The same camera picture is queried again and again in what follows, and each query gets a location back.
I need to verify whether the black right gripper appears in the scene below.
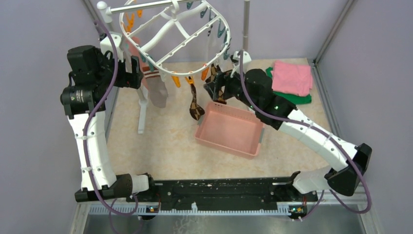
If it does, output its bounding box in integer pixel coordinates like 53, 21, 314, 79
204, 64, 260, 112

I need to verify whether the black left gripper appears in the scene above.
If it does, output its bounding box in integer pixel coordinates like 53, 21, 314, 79
94, 47, 142, 89

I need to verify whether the brown argyle sock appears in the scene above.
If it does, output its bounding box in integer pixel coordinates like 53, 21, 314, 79
204, 64, 227, 104
189, 84, 205, 120

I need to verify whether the grey sock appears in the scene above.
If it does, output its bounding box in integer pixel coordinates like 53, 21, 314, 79
146, 76, 169, 108

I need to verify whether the pink striped sock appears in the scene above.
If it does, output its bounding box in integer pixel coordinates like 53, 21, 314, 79
126, 40, 160, 89

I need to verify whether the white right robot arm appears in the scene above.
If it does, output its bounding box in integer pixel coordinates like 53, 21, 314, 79
204, 69, 372, 201

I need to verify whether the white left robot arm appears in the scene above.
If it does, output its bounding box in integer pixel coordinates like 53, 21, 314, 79
60, 45, 156, 202

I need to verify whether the white oval clip hanger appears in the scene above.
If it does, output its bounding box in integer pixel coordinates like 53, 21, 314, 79
101, 0, 232, 78

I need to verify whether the white sock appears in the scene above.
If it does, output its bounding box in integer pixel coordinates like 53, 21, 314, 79
204, 26, 232, 67

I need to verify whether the pink plastic basket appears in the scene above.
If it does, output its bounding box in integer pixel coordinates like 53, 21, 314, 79
195, 101, 264, 159

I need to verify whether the pink folded cloth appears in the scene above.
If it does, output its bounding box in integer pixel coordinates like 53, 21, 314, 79
272, 60, 313, 97

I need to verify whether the green folded cloth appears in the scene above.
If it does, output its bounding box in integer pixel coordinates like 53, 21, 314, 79
265, 67, 313, 105

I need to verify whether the white drying rack stand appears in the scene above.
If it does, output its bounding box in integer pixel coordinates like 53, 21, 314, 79
96, 0, 252, 135

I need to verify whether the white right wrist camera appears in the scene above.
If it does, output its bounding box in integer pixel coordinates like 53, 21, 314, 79
230, 50, 252, 78

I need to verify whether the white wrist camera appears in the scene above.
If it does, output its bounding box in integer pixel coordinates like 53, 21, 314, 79
230, 50, 252, 78
100, 32, 124, 62

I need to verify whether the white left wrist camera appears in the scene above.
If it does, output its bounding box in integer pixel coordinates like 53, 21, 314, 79
100, 32, 124, 62

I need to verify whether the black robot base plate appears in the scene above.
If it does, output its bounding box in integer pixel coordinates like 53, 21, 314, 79
137, 177, 318, 211

